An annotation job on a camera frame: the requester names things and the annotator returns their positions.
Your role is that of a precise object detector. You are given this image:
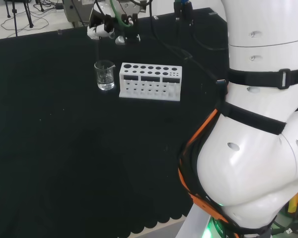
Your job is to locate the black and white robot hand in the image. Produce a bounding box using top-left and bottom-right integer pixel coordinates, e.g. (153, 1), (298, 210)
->
(86, 0), (152, 46)

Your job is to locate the small clear glass beaker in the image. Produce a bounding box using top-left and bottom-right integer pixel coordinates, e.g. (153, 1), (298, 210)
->
(94, 59), (116, 91)

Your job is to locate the white test tube rack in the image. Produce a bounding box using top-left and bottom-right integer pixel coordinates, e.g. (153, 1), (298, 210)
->
(118, 62), (183, 103)

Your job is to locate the grey equipment box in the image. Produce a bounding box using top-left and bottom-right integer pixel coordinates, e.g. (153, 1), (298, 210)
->
(62, 0), (95, 25)

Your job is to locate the black tripod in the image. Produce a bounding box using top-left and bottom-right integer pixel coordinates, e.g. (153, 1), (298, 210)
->
(3, 0), (35, 37)

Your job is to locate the black bench cloth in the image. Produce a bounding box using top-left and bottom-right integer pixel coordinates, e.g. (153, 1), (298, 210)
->
(0, 7), (229, 238)

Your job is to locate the pale mounting board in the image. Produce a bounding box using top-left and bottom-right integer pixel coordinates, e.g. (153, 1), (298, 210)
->
(173, 204), (214, 238)

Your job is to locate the yellow stop button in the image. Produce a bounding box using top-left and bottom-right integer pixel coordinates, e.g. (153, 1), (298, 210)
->
(287, 187), (298, 214)

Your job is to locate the thin black floor cable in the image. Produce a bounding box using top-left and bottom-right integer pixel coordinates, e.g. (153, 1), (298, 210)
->
(0, 8), (50, 32)

